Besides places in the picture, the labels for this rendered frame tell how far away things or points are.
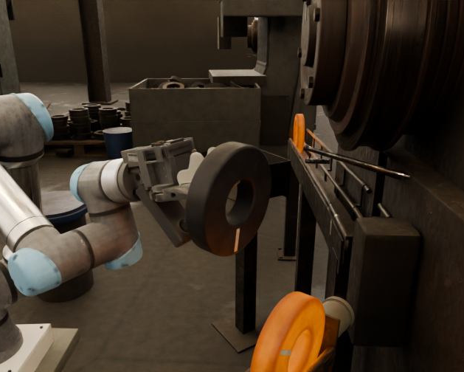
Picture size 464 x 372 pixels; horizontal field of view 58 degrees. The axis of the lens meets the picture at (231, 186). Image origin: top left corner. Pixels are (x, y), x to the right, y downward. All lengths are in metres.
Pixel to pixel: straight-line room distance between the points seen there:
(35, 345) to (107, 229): 0.57
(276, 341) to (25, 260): 0.39
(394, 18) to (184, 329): 1.41
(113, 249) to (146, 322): 1.11
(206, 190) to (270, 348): 0.21
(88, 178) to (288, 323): 0.41
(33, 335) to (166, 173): 0.80
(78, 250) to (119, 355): 1.04
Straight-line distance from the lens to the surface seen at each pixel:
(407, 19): 0.74
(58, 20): 11.91
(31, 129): 1.01
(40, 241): 0.73
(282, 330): 0.56
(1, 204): 0.80
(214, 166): 0.51
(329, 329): 0.68
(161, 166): 0.62
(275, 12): 3.53
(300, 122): 2.00
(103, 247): 0.75
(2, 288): 1.19
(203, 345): 1.72
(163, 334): 1.78
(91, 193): 0.76
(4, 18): 4.69
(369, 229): 0.77
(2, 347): 1.24
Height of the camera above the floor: 1.11
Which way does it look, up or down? 20 degrees down
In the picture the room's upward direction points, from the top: straight up
